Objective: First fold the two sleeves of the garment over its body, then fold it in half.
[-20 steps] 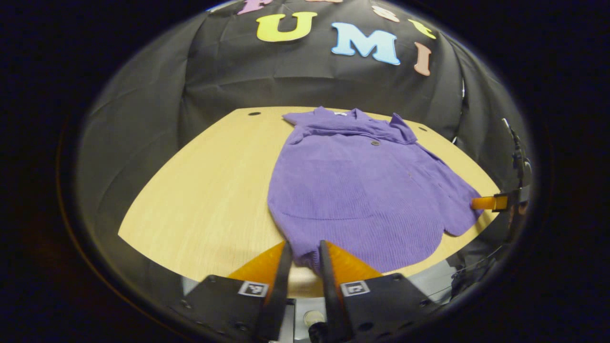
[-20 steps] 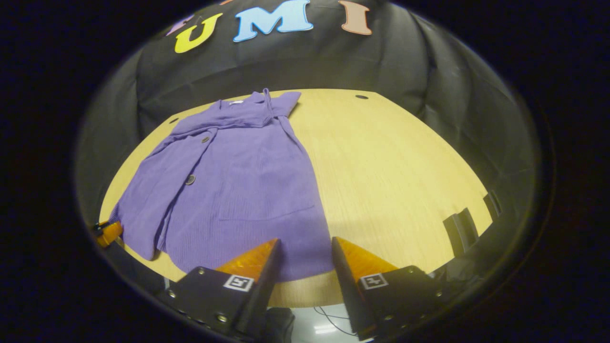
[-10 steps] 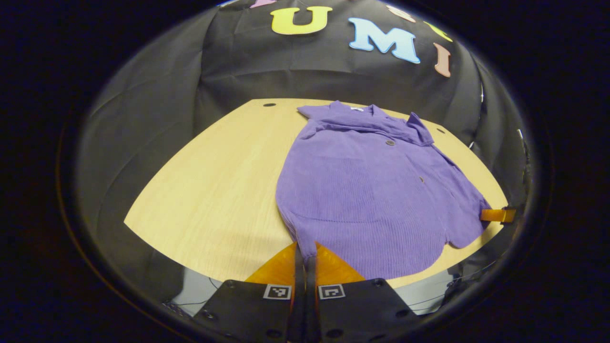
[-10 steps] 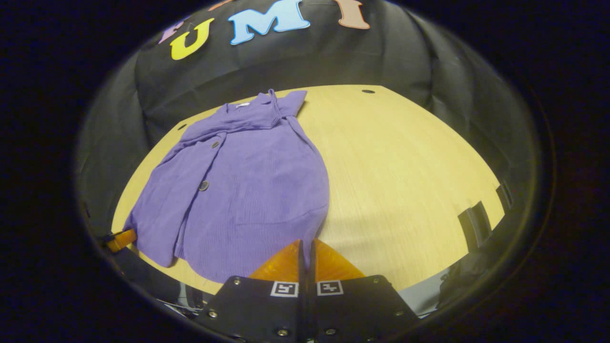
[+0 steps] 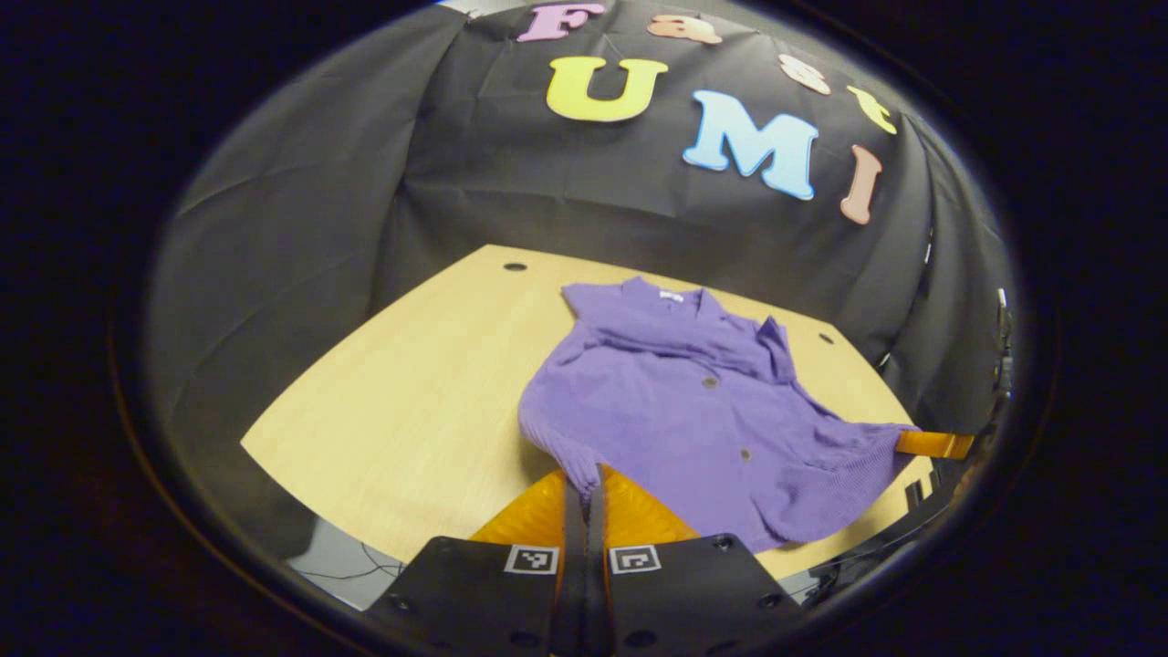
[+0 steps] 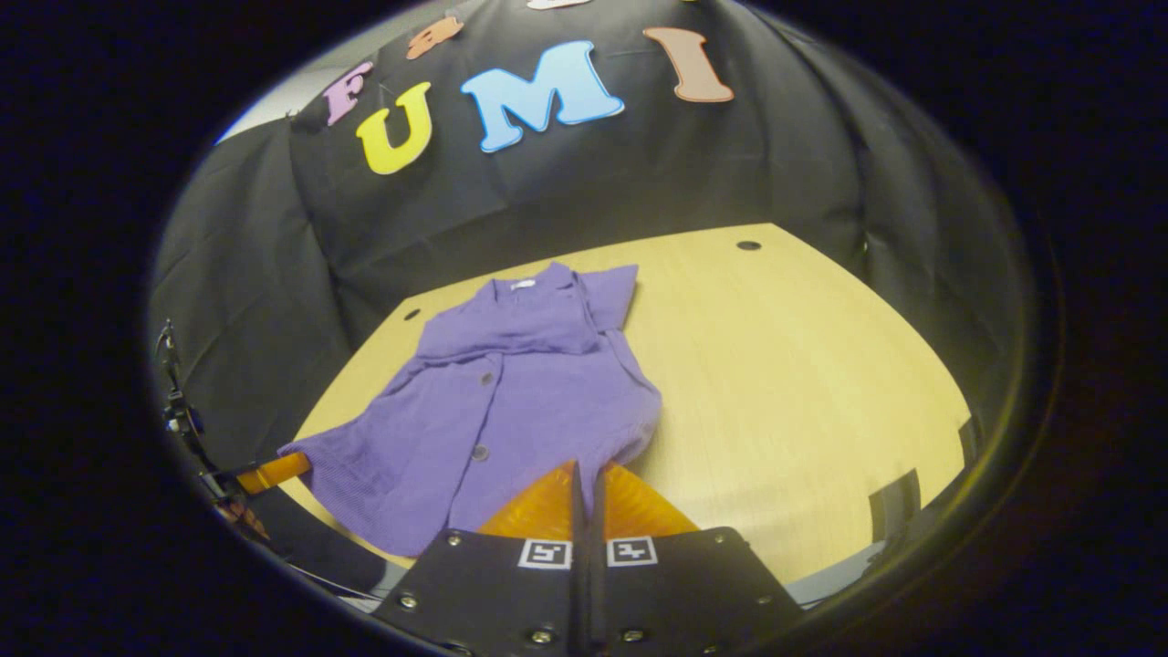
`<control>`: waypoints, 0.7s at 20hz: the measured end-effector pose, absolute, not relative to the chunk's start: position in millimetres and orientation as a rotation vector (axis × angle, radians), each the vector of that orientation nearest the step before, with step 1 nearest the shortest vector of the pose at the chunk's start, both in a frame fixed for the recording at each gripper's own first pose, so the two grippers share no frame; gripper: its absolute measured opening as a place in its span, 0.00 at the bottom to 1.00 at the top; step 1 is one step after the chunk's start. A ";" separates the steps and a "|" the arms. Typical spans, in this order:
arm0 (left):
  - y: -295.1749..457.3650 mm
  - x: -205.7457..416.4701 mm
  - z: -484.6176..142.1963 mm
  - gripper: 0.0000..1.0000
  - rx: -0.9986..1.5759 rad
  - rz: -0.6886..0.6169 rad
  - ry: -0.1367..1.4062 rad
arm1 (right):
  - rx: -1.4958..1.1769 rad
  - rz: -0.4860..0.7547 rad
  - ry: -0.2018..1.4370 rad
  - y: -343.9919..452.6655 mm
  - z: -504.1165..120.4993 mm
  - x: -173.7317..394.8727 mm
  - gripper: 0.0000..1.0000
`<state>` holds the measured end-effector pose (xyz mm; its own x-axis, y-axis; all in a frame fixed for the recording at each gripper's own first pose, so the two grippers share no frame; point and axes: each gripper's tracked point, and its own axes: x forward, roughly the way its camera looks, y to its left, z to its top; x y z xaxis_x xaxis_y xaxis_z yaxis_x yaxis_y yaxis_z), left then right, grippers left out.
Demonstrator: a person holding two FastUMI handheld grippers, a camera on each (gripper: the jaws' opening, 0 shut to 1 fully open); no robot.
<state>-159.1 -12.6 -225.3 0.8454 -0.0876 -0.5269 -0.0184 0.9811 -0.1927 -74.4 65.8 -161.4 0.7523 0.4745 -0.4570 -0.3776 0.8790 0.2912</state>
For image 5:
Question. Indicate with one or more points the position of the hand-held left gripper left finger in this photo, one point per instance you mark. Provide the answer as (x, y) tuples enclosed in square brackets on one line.
[(570, 566)]

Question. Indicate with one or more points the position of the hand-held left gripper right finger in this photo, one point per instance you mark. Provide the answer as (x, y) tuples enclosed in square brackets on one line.
[(595, 566)]

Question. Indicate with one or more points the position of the purple button shirt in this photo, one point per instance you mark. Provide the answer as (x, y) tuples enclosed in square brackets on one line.
[(675, 401)]

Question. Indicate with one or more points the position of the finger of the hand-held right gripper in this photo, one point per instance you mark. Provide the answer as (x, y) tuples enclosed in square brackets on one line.
[(935, 444)]

